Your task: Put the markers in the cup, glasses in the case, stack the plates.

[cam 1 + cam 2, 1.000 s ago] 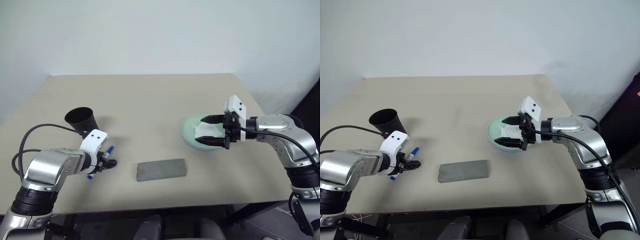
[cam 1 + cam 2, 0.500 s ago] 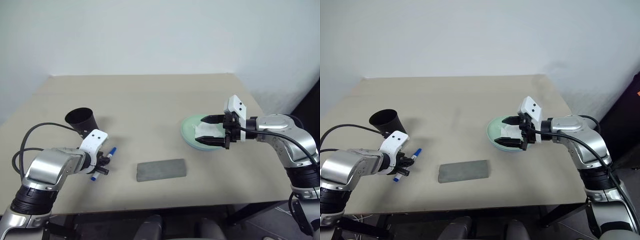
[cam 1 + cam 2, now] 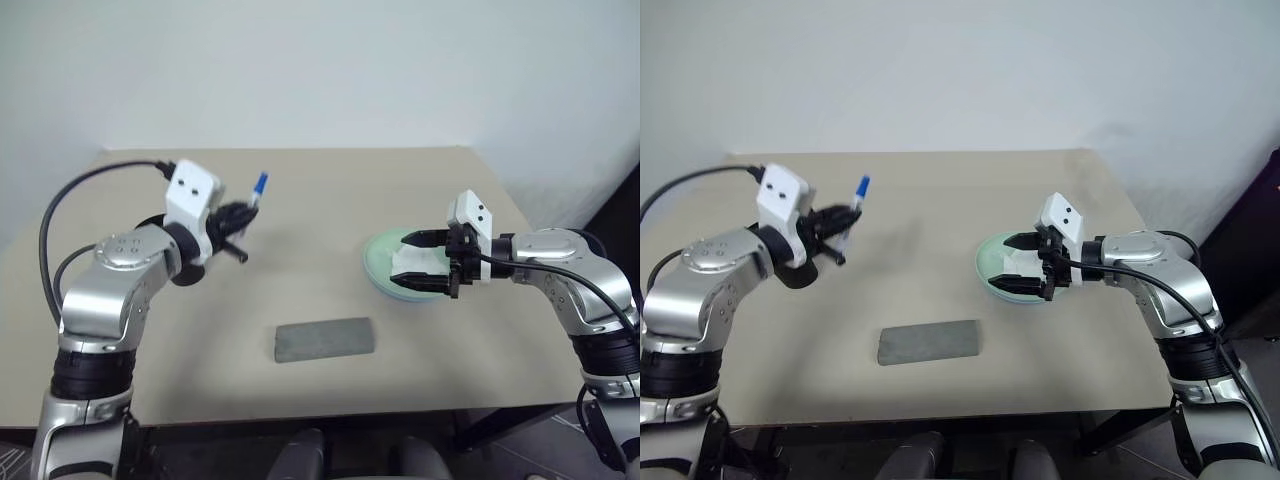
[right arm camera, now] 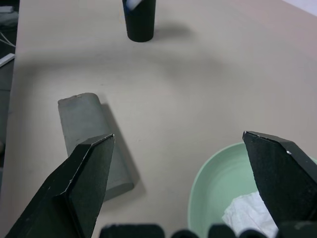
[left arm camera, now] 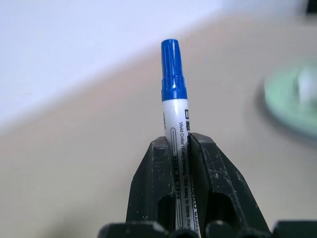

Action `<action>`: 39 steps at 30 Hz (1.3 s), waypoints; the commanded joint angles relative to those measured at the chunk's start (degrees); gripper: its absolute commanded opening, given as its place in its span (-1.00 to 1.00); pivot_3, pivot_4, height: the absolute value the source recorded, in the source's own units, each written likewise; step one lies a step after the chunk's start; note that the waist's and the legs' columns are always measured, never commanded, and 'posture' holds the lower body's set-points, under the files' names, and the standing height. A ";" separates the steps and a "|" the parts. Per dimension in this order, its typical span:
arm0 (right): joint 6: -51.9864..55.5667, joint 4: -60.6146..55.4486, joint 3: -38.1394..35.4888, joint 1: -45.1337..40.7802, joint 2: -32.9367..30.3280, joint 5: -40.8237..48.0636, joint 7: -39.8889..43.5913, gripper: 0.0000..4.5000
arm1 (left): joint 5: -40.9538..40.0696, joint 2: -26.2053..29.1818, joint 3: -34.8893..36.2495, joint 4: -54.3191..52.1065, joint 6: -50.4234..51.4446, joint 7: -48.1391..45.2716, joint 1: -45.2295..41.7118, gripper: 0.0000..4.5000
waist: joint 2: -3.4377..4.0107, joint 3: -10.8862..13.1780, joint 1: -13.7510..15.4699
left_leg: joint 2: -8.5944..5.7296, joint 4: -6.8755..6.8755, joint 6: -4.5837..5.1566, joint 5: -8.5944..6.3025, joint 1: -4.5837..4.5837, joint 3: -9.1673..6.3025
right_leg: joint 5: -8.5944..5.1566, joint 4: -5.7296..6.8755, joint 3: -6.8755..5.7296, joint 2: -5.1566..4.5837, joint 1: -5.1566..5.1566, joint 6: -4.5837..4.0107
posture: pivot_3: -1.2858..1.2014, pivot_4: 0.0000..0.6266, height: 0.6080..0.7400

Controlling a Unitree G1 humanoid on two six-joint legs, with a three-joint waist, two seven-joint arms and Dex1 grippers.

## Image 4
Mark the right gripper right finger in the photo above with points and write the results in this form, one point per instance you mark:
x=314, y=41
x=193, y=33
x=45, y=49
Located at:
x=280, y=178

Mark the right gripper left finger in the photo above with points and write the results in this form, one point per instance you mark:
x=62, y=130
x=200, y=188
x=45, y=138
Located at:
x=81, y=186

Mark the white tissue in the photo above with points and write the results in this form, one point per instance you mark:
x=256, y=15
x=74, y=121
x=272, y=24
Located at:
x=247, y=213

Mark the grey translucent glasses case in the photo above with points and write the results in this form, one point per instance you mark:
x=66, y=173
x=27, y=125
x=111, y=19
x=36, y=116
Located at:
x=81, y=119

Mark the green plate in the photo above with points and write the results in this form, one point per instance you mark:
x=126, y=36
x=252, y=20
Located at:
x=223, y=173

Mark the white flat bar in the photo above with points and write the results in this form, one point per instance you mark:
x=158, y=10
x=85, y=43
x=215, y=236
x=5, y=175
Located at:
x=6, y=60

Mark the black cup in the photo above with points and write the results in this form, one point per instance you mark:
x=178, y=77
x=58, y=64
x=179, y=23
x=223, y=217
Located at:
x=141, y=22

